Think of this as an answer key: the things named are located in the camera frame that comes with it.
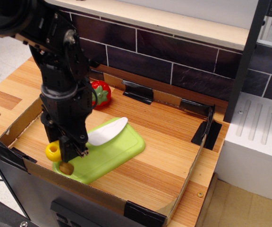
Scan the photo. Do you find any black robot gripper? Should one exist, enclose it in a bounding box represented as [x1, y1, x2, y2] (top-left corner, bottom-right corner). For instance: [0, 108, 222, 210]
[40, 82, 94, 163]

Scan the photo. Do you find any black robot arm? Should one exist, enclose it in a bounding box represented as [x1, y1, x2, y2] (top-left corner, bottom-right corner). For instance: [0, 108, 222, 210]
[0, 0, 95, 162]

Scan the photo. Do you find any green plastic cutting board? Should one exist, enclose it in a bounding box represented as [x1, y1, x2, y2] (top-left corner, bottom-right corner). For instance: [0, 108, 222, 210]
[52, 117, 145, 184]

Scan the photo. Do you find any wooden shelf board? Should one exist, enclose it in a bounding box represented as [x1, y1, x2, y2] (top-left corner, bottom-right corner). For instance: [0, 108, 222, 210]
[48, 0, 249, 50]

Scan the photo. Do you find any red toy tomato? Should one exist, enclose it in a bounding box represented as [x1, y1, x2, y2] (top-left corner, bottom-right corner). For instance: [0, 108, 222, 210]
[91, 80, 111, 108]

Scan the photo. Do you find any white toy sink drainboard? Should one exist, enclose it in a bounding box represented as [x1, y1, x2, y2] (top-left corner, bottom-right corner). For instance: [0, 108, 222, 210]
[215, 93, 272, 199]

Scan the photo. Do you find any dark grey vertical post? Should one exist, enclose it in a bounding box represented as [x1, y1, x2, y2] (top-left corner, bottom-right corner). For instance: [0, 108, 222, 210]
[223, 0, 270, 123]

